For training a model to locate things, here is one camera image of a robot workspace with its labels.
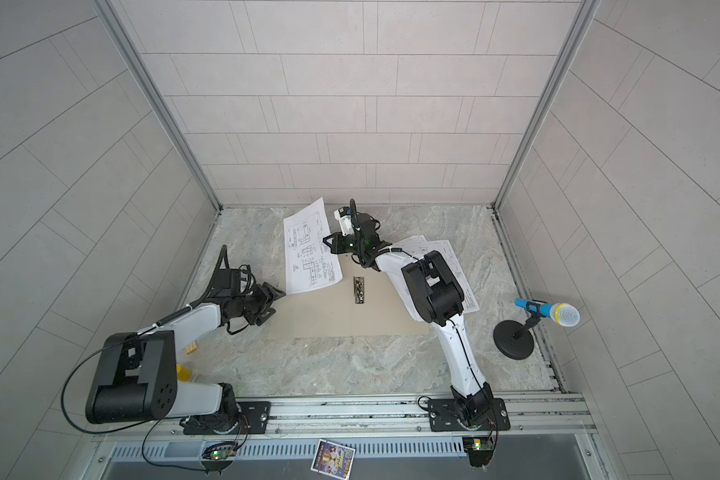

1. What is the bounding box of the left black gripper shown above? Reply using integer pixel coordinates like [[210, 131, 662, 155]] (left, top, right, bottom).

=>
[[230, 280, 287, 323]]

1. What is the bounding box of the printed drawing sheet top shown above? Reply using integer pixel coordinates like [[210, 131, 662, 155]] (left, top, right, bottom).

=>
[[283, 198, 343, 295]]

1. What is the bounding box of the beige cardboard folder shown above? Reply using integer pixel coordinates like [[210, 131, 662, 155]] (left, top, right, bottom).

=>
[[267, 255, 430, 340]]

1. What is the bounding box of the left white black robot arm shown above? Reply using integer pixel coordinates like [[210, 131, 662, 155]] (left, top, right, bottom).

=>
[[85, 249, 286, 435]]

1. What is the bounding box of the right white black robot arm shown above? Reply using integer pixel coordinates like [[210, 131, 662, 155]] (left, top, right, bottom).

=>
[[323, 200, 510, 432]]

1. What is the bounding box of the metal folder clip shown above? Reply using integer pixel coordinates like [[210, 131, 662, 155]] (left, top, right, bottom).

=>
[[353, 276, 365, 305]]

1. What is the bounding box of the stack of printed sheets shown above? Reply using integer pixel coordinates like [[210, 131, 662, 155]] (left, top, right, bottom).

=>
[[389, 235, 481, 322]]

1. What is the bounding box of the yellow cylinder block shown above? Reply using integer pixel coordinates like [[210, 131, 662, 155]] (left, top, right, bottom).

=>
[[176, 364, 192, 382]]

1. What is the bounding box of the left green circuit board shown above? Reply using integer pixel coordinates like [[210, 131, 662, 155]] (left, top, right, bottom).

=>
[[201, 441, 238, 462]]

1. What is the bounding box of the colourful picture card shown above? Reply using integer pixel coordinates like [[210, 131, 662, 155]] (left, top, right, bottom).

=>
[[310, 439, 356, 480]]

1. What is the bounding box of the blue yellow toy microphone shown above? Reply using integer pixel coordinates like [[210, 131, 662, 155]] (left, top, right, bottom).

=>
[[514, 298, 581, 327]]

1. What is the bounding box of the right circuit board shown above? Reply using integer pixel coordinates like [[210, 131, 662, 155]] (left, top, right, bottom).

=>
[[462, 437, 496, 468]]

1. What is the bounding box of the aluminium mounting rail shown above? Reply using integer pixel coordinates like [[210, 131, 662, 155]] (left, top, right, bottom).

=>
[[92, 392, 596, 443]]

